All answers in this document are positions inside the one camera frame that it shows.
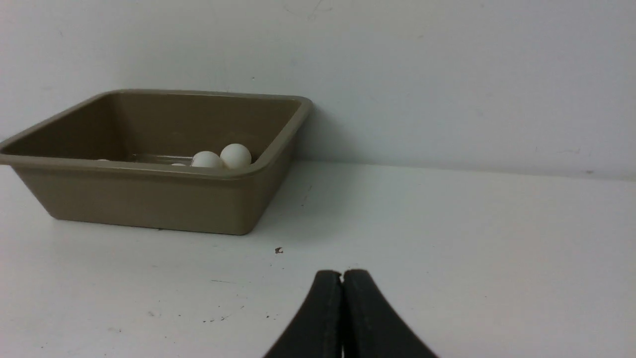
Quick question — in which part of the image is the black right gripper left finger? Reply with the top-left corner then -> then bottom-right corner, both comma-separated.
265,270 -> 343,358

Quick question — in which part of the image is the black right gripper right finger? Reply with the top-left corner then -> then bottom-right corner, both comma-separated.
342,269 -> 436,358

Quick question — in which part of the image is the white ping-pong ball with logo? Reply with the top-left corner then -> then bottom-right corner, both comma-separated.
190,151 -> 224,169

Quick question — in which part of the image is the tan plastic bin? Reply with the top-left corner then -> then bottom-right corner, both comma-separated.
1,89 -> 314,235

